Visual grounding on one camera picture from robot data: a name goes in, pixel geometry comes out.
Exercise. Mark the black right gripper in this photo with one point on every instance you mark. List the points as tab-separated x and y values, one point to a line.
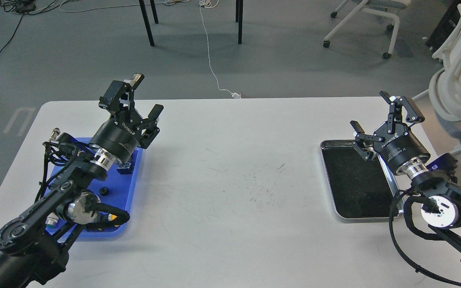
398	146

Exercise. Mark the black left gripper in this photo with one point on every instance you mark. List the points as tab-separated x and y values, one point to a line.
125	130

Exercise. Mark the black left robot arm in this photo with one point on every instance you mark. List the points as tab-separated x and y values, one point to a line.
35	245

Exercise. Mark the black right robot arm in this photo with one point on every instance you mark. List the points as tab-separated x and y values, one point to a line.
432	207

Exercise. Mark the silver metal tray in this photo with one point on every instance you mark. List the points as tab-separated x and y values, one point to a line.
361	191

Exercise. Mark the blue plastic tray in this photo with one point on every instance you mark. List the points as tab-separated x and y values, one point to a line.
121	190

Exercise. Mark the black table leg left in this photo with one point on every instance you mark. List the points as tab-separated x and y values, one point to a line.
146	20

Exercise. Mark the black table leg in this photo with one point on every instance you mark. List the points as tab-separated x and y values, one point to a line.
146	20
239	5

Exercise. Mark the black table leg right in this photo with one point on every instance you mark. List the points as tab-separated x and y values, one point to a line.
239	5

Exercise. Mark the yellow push button switch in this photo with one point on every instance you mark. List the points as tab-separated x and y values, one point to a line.
110	217

